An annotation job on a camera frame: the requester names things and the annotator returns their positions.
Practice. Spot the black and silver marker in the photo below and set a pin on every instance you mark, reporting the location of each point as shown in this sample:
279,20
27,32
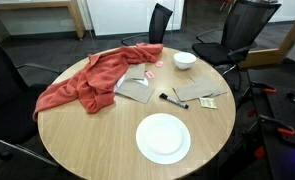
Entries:
173,100

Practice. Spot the pink sugar packet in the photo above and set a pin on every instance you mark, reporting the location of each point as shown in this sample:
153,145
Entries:
159,64
149,75

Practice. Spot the small brown paper napkin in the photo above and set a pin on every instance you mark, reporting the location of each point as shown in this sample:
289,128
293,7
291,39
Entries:
136,71

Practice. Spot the white paper sheet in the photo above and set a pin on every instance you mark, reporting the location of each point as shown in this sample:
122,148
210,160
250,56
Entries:
119,82

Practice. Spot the white bowl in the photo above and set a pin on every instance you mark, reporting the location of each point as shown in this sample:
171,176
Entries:
184,59

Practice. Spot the red cloth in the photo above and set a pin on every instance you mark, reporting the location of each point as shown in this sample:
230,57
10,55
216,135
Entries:
98,78

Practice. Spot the white round plate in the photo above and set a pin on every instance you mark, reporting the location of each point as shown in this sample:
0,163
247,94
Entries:
163,138

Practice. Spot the pale yellow packet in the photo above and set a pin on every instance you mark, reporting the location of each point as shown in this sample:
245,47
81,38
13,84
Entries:
208,103

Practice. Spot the black mesh office chair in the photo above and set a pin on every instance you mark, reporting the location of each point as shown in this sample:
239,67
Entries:
160,20
247,23

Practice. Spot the wooden table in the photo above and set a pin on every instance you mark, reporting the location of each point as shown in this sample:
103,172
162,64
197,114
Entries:
75,16

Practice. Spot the red stool legs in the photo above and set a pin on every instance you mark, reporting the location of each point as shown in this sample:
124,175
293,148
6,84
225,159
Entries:
227,4

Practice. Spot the wooden frame beam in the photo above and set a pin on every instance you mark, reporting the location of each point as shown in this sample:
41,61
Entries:
277,53

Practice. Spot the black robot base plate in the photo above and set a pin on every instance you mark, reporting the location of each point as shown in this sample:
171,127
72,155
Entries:
285,110

